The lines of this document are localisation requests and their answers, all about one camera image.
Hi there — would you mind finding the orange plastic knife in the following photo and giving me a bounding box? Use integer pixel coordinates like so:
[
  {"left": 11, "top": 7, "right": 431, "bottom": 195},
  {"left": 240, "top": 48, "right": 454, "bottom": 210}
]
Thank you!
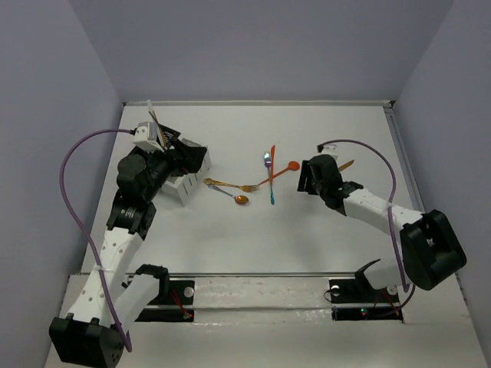
[{"left": 269, "top": 145, "right": 276, "bottom": 188}]

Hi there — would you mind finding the iridescent blue purple fork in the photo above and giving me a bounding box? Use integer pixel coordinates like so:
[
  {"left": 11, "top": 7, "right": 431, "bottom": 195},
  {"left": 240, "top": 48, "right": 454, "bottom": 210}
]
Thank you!
[{"left": 264, "top": 151, "right": 275, "bottom": 205}]

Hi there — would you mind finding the metal rail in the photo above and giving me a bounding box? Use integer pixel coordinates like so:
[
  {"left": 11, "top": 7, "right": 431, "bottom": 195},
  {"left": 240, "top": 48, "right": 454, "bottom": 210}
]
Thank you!
[
  {"left": 123, "top": 100, "right": 396, "bottom": 107},
  {"left": 76, "top": 271, "right": 461, "bottom": 278}
]

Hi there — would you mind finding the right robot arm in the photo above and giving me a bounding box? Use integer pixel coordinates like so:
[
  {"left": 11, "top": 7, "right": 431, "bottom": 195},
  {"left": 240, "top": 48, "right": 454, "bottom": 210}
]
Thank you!
[{"left": 297, "top": 154, "right": 467, "bottom": 301}]

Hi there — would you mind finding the metal rail front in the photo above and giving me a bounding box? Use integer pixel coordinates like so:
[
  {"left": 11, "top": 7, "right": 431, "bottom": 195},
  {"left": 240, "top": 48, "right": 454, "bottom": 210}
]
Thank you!
[{"left": 76, "top": 271, "right": 461, "bottom": 278}]

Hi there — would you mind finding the white utensil container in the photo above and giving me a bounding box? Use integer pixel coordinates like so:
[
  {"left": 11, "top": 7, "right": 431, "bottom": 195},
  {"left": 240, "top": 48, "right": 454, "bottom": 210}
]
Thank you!
[{"left": 159, "top": 146, "right": 212, "bottom": 206}]

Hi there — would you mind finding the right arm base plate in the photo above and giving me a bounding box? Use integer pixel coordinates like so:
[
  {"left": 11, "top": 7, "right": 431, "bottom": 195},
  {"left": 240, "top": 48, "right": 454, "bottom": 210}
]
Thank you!
[{"left": 324, "top": 278, "right": 404, "bottom": 321}]

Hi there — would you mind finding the gold knife black handle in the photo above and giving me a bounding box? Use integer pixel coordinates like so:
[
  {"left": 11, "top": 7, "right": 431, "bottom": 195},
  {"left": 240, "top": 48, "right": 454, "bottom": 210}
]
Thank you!
[{"left": 338, "top": 160, "right": 354, "bottom": 172}]

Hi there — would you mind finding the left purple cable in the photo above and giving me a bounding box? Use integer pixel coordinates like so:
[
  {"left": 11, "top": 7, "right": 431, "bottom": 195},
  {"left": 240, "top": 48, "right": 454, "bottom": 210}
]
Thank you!
[{"left": 61, "top": 128, "right": 135, "bottom": 353}]

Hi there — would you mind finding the gold ornate fork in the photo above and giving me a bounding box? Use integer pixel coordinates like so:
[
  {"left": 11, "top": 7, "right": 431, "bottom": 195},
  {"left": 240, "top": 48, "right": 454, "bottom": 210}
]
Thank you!
[{"left": 203, "top": 178, "right": 259, "bottom": 192}]

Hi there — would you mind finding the orange plastic spoon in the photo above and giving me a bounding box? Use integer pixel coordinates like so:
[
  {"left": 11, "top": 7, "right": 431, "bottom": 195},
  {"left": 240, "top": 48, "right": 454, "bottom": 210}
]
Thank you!
[{"left": 257, "top": 161, "right": 301, "bottom": 186}]

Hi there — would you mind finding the white chopstick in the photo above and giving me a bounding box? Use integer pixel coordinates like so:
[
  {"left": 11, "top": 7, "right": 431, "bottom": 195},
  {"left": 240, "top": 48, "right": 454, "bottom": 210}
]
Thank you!
[
  {"left": 147, "top": 100, "right": 158, "bottom": 123},
  {"left": 146, "top": 100, "right": 154, "bottom": 115}
]

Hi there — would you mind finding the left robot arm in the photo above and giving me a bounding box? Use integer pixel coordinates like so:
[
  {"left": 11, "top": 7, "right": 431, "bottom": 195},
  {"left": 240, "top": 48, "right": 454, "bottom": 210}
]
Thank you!
[{"left": 49, "top": 139, "right": 207, "bottom": 367}]

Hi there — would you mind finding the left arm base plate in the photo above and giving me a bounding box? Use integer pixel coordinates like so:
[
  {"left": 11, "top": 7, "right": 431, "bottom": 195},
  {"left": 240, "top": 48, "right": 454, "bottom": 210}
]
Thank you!
[{"left": 136, "top": 279, "right": 195, "bottom": 323}]

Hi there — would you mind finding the black utensil container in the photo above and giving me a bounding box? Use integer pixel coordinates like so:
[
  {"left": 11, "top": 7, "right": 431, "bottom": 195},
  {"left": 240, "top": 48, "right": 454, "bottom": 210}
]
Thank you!
[{"left": 157, "top": 124, "right": 181, "bottom": 150}]

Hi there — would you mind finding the iridescent metal spoon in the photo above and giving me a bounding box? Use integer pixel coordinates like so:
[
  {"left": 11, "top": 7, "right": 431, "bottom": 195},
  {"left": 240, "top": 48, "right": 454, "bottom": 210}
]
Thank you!
[{"left": 207, "top": 184, "right": 249, "bottom": 205}]

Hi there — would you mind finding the metal rail back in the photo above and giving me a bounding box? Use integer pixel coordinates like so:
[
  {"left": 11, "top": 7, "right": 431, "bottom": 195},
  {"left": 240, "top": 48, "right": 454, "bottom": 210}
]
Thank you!
[{"left": 123, "top": 100, "right": 396, "bottom": 107}]

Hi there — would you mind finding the orange chopstick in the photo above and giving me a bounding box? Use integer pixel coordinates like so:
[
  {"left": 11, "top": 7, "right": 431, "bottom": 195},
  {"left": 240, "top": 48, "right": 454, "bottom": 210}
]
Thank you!
[{"left": 150, "top": 110, "right": 167, "bottom": 149}]

